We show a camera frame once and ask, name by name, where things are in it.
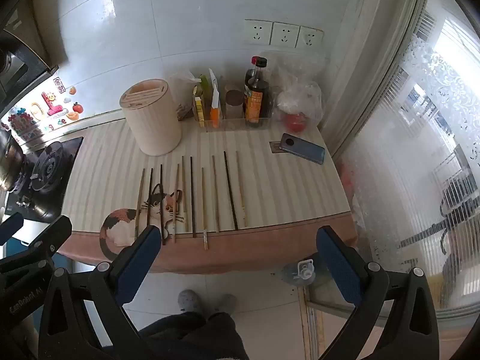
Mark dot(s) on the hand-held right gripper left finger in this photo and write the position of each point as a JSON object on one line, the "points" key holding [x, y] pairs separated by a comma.
{"points": [[138, 258]]}

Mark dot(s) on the clear plastic organizer tray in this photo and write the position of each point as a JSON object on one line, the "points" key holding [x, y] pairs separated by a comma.
{"points": [[240, 123]]}

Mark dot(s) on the group of colourful wall stickers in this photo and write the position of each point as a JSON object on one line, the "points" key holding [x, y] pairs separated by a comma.
{"points": [[50, 103]]}

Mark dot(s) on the black gas stove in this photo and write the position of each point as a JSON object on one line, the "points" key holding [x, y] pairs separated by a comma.
{"points": [[45, 168]]}

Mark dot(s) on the green packet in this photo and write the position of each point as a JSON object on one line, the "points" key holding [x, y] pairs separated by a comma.
{"points": [[205, 84]]}

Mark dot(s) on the grey slipper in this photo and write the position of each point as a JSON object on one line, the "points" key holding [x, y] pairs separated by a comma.
{"points": [[189, 300], [225, 302]]}

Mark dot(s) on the metal cooking pot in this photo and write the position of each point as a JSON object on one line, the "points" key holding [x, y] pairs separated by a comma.
{"points": [[9, 161]]}

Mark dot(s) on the range hood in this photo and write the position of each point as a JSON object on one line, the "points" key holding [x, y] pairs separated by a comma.
{"points": [[15, 67]]}

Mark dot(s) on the dark soy sauce bottle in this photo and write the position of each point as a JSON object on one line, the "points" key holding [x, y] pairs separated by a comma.
{"points": [[258, 93]]}

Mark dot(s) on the small clear plastic bag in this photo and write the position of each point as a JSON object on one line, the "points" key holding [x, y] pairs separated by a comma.
{"points": [[182, 86]]}

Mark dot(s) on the yellow box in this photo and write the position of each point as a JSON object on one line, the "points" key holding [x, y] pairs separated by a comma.
{"points": [[198, 110]]}

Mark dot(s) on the dark brown chopstick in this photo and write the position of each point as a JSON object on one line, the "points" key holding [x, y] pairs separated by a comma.
{"points": [[139, 206]]}

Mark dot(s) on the striped cat print tablecloth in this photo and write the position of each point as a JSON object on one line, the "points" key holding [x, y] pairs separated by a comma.
{"points": [[270, 183]]}

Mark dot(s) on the cream round chopstick holder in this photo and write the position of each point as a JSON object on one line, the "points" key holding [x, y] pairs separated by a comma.
{"points": [[152, 120]]}

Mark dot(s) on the large clear plastic bag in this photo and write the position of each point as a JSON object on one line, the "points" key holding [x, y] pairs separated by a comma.
{"points": [[300, 93]]}

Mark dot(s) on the blue smartphone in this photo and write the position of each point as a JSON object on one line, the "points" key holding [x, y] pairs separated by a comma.
{"points": [[303, 148]]}

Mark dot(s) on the white wall socket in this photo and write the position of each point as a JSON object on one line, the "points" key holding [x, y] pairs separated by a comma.
{"points": [[257, 32], [285, 34], [310, 37]]}

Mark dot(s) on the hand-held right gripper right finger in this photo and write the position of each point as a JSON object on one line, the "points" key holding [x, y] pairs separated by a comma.
{"points": [[339, 266]]}

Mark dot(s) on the black chopstick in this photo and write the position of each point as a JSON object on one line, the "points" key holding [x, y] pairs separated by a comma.
{"points": [[150, 202], [162, 202], [192, 195], [230, 191]]}

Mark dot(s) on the jar with brown lid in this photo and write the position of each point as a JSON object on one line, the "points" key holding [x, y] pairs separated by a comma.
{"points": [[234, 99]]}

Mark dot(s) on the person's dark trousers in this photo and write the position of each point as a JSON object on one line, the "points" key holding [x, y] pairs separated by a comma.
{"points": [[195, 337]]}

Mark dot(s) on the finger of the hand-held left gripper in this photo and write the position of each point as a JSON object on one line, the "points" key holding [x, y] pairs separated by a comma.
{"points": [[48, 236], [11, 227]]}

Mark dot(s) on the clear plastic bottle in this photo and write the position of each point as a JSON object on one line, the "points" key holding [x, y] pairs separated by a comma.
{"points": [[296, 273]]}

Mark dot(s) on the red tomato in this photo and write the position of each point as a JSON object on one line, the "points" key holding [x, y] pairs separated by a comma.
{"points": [[296, 122]]}

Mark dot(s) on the brown card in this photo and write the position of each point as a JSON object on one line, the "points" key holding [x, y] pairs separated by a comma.
{"points": [[273, 147]]}

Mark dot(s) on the frosted glass sliding door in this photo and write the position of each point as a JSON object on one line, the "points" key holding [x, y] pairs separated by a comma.
{"points": [[393, 195]]}

